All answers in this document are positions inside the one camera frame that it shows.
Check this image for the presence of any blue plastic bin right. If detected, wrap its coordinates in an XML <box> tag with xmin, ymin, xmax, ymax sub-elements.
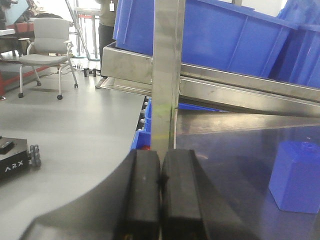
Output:
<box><xmin>269</xmin><ymin>0</ymin><xmax>320</xmax><ymax>88</ymax></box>

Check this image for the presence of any person in olive shirt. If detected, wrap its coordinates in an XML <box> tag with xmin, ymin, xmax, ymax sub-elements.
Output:
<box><xmin>94</xmin><ymin>0</ymin><xmax>119</xmax><ymax>89</ymax></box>

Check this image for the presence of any blue bin lower shelf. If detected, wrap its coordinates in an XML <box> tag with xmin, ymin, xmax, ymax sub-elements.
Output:
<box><xmin>130</xmin><ymin>96</ymin><xmax>152</xmax><ymax>150</ymax></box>

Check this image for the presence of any black ARX robot base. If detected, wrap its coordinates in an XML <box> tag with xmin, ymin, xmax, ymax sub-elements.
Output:
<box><xmin>0</xmin><ymin>135</ymin><xmax>41</xmax><ymax>181</ymax></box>

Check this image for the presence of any blue plastic bin left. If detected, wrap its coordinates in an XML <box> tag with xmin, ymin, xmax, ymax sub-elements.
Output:
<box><xmin>113</xmin><ymin>0</ymin><xmax>298</xmax><ymax>78</ymax></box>

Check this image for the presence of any stainless steel shelf rack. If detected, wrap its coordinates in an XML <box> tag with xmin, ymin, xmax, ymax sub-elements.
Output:
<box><xmin>102</xmin><ymin>0</ymin><xmax>320</xmax><ymax>159</ymax></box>

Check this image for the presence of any blue hexagonal plastic part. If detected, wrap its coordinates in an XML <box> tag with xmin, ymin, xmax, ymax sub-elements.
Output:
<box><xmin>268</xmin><ymin>141</ymin><xmax>320</xmax><ymax>214</ymax></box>

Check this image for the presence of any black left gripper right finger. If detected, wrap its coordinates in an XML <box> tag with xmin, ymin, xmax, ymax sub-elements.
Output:
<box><xmin>161</xmin><ymin>149</ymin><xmax>259</xmax><ymax>240</ymax></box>

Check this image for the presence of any grey office chair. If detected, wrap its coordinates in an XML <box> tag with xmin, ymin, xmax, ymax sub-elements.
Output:
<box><xmin>18</xmin><ymin>17</ymin><xmax>79</xmax><ymax>100</ymax></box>

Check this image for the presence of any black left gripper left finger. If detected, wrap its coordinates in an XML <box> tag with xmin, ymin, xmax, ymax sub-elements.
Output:
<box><xmin>21</xmin><ymin>149</ymin><xmax>160</xmax><ymax>240</ymax></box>

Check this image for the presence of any blue plastic bin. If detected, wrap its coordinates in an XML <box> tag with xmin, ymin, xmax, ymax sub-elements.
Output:
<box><xmin>113</xmin><ymin>0</ymin><xmax>298</xmax><ymax>78</ymax></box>
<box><xmin>269</xmin><ymin>0</ymin><xmax>320</xmax><ymax>88</ymax></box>

